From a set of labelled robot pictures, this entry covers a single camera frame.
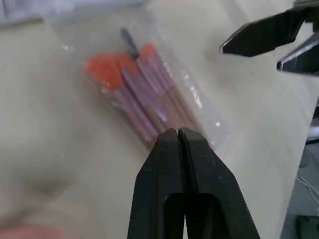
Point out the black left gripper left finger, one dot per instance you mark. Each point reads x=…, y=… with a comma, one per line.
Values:
x=152, y=179

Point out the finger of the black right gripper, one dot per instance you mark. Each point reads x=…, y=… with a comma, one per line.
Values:
x=300, y=59
x=261, y=37

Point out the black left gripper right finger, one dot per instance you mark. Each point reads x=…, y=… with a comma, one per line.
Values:
x=211, y=174

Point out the pink makeup brush set bag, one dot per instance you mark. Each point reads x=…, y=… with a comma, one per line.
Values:
x=139, y=92

